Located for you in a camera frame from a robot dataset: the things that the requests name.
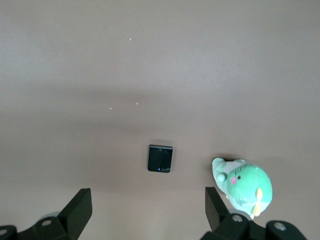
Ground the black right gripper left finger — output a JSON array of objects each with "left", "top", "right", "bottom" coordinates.
[{"left": 17, "top": 187, "right": 93, "bottom": 240}]

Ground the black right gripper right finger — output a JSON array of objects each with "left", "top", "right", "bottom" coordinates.
[{"left": 199, "top": 186, "right": 251, "bottom": 240}]

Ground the black phone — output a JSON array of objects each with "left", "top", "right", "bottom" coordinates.
[{"left": 147, "top": 144, "right": 174, "bottom": 174}]

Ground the green dinosaur plush toy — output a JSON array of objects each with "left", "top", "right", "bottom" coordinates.
[{"left": 211, "top": 157, "right": 274, "bottom": 220}]

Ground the brown table cover sheet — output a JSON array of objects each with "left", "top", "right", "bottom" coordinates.
[{"left": 0, "top": 0, "right": 320, "bottom": 240}]

